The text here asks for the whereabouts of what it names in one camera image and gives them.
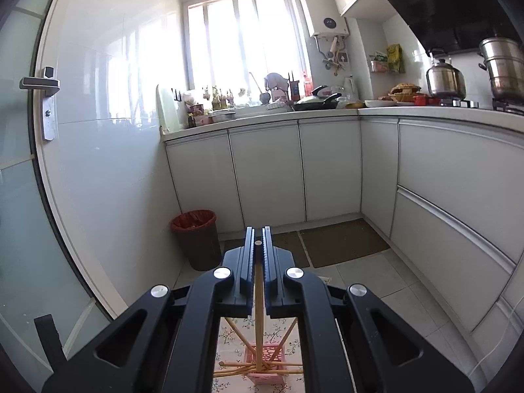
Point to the white water heater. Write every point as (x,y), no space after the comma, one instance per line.
(323,10)

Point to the small potted plants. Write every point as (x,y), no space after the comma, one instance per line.
(219,98)

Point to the black range hood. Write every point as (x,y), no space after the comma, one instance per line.
(450,4)

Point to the floral tablecloth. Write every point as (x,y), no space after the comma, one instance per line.
(233,352)

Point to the brown trash bin red bag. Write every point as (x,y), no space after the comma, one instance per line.
(196,239)

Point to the dark knife block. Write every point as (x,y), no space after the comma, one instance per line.
(294,88)

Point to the frosted glass door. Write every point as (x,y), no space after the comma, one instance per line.
(24,213)

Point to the wall rack with packets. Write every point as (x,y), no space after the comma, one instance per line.
(387,63)

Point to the kitchen window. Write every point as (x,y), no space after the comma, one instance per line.
(241,41)

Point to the wicker basket with bread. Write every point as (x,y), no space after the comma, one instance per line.
(404,92)

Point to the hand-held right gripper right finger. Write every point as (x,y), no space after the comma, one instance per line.
(268,278)

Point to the white plastic jug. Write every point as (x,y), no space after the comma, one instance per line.
(349,89)

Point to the steel steamer pot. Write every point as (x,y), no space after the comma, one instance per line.
(505,69)

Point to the red pot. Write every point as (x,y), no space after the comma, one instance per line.
(425,100)

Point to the brown floor mat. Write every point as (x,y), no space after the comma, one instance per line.
(292,249)
(344,243)

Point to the steel kettle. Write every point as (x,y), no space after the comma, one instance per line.
(445,80)

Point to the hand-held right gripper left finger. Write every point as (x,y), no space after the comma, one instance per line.
(248,278)

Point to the gas stove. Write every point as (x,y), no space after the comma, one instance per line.
(487,105)

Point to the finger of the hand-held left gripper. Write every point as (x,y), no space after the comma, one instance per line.
(49,339)

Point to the white cutting board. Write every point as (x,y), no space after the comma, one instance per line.
(167,108)

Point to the pink perforated plastic basket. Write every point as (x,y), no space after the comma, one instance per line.
(268,374)

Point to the wooden chopstick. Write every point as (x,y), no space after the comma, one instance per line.
(237,335)
(231,371)
(286,337)
(258,331)
(235,364)
(286,364)
(290,370)

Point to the black frying pan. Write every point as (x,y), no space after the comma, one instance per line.
(317,102)

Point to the white kitchen cabinets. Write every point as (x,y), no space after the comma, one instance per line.
(335,172)

